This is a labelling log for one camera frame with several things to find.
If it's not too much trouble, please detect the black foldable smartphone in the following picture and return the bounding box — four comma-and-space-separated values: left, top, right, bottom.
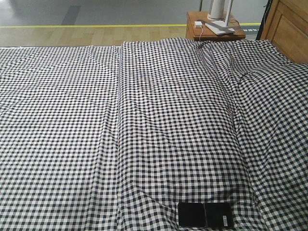
178, 202, 234, 228

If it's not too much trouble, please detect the black white checkered bed sheet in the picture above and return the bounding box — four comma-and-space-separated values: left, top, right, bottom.
0, 38, 308, 231

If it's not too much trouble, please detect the white desk lamp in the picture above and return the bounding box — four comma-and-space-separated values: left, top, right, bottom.
205, 0, 235, 35

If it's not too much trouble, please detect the wooden nightstand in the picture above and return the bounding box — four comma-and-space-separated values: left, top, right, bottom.
186, 11, 246, 41

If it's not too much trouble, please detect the white power adapter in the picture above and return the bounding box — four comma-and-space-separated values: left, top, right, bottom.
194, 21, 203, 28

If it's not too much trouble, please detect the white cylindrical fan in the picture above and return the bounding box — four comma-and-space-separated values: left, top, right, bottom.
207, 0, 225, 21

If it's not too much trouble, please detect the wooden headboard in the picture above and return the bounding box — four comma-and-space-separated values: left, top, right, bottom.
260, 0, 308, 63

